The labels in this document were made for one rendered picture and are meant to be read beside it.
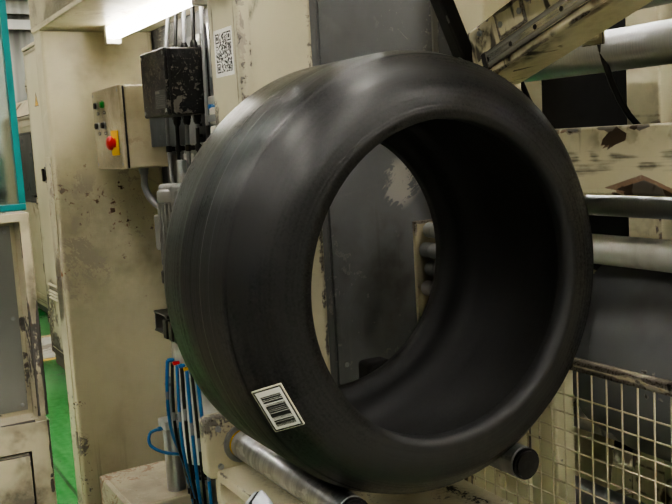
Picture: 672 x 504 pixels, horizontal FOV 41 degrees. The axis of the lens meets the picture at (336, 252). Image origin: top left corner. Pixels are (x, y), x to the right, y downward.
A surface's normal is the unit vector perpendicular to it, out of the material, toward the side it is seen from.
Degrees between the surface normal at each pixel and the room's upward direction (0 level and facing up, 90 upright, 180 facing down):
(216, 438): 90
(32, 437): 90
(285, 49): 90
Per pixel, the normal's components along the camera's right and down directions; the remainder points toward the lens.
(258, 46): 0.50, 0.08
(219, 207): -0.82, -0.29
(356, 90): 0.02, -0.57
